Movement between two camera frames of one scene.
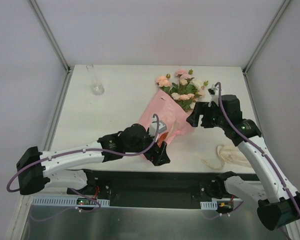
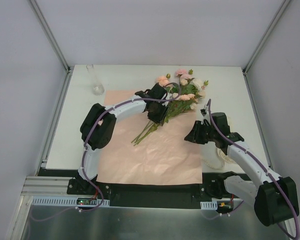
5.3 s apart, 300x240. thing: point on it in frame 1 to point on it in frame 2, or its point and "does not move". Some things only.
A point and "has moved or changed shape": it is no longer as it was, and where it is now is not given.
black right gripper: x=205 y=115 to x=196 y=133
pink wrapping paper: x=173 y=115 has moved or changed shape
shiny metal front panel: x=67 y=222 does not move
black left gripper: x=154 y=151 to x=159 y=114
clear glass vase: x=98 y=88 does not move
